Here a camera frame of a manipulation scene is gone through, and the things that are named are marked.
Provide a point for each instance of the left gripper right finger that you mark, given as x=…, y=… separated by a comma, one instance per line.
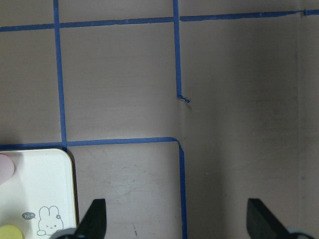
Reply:
x=262, y=224

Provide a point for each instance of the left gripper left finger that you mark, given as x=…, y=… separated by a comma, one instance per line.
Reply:
x=94, y=223

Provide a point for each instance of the yellow plastic cup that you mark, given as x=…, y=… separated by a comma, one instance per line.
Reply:
x=10, y=232

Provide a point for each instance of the pink plastic cup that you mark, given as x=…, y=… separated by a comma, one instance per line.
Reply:
x=6, y=168

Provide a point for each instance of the cream serving tray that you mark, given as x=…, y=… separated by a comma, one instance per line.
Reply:
x=39, y=198

